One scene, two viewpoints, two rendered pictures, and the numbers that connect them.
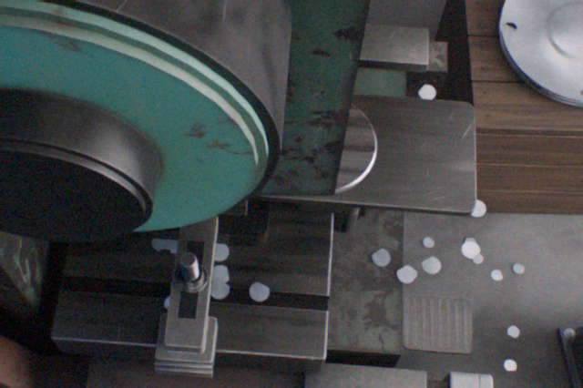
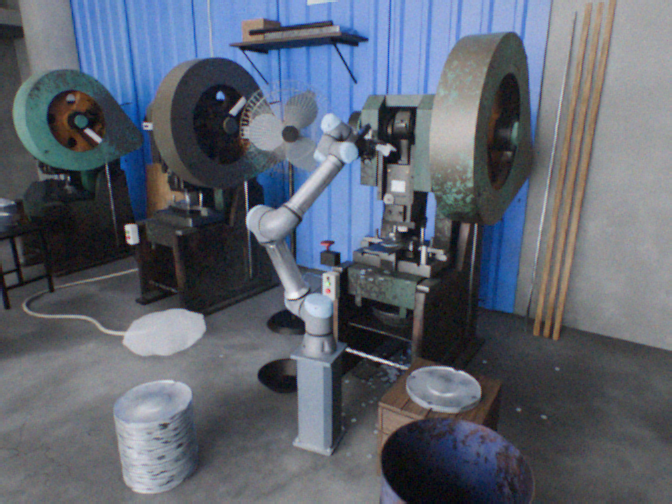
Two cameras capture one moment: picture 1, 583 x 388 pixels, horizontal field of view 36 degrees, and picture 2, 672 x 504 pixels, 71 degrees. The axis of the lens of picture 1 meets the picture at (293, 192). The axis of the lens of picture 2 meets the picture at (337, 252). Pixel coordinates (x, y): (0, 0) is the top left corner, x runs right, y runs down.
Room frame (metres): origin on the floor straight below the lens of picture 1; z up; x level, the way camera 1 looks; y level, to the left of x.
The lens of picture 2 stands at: (1.53, -2.07, 1.43)
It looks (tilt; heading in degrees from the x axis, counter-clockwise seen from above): 17 degrees down; 124
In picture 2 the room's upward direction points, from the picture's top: straight up
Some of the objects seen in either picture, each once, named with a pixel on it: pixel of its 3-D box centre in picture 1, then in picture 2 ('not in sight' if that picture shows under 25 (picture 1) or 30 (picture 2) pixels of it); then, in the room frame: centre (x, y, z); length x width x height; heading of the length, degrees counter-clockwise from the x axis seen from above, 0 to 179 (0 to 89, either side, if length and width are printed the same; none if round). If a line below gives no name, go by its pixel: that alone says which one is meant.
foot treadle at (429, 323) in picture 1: (302, 316); (387, 356); (0.47, -0.03, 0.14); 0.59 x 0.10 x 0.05; 90
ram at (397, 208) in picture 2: not in sight; (401, 190); (0.47, 0.06, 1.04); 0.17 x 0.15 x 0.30; 90
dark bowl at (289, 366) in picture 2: not in sight; (285, 378); (0.04, -0.39, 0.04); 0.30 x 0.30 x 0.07
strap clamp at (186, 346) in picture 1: (190, 285); (375, 237); (0.30, 0.10, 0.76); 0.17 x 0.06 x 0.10; 0
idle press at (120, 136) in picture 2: not in sight; (93, 169); (-3.03, 0.38, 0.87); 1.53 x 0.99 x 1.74; 93
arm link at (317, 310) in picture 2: not in sight; (318, 312); (0.45, -0.63, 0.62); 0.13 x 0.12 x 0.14; 158
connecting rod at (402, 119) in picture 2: not in sight; (407, 142); (0.47, 0.10, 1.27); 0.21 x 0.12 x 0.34; 90
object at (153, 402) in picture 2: not in sight; (153, 401); (0.02, -1.16, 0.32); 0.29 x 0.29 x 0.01
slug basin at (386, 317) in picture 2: not in sight; (400, 310); (0.47, 0.10, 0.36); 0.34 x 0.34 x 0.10
